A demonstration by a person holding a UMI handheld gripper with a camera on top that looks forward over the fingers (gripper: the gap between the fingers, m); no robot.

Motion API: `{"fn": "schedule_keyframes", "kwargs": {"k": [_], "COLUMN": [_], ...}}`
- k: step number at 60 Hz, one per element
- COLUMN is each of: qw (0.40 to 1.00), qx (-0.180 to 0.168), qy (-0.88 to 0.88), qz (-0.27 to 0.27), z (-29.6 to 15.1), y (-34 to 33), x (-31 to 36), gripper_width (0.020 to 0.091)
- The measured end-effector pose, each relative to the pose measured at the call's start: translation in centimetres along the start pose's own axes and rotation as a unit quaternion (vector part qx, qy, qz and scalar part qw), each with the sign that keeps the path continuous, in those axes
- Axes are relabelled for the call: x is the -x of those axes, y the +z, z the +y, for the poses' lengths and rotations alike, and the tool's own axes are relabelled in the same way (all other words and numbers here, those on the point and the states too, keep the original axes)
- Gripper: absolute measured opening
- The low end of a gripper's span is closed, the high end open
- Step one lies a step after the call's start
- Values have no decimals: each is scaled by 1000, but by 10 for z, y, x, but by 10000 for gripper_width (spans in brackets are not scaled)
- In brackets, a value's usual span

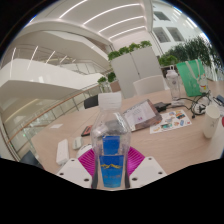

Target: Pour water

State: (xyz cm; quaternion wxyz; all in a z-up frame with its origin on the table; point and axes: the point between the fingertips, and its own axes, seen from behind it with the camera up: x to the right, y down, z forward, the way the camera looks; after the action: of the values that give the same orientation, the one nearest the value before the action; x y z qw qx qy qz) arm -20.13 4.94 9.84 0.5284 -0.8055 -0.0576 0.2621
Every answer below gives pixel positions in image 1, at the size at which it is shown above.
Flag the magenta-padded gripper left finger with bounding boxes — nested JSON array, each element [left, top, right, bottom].
[[55, 148, 101, 190]]

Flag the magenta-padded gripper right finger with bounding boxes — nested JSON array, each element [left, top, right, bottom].
[[125, 146, 168, 190]]

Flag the clear blue-labelled water bottle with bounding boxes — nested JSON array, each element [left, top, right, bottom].
[[90, 92, 132, 191]]

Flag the long white remote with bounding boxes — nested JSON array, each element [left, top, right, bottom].
[[55, 138, 70, 166]]

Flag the small white box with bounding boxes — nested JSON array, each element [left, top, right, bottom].
[[72, 136, 84, 151]]

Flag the small black and red device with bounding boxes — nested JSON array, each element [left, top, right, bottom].
[[80, 124, 95, 138]]

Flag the black chair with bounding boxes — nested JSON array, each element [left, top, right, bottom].
[[83, 94, 100, 110], [19, 149, 45, 170]]

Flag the white paper slip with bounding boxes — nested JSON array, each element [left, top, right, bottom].
[[49, 123, 64, 130]]

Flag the colourful sticker sheet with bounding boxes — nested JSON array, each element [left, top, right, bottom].
[[149, 109, 193, 135]]

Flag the black power adapter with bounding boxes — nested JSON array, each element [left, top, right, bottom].
[[153, 101, 171, 113]]

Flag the white ceramic mug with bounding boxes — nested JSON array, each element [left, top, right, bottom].
[[202, 105, 221, 139]]

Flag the white chair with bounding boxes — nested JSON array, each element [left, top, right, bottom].
[[132, 74, 166, 97]]

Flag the clear tumbler with white lid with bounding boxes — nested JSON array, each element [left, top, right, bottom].
[[165, 68, 181, 101]]

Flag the white cabinet topped with plants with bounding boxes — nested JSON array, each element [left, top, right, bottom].
[[107, 40, 163, 100]]

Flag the green tote bag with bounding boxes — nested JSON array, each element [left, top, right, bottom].
[[175, 59, 210, 98]]

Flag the row of green plants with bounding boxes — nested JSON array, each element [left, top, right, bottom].
[[157, 35, 223, 68]]

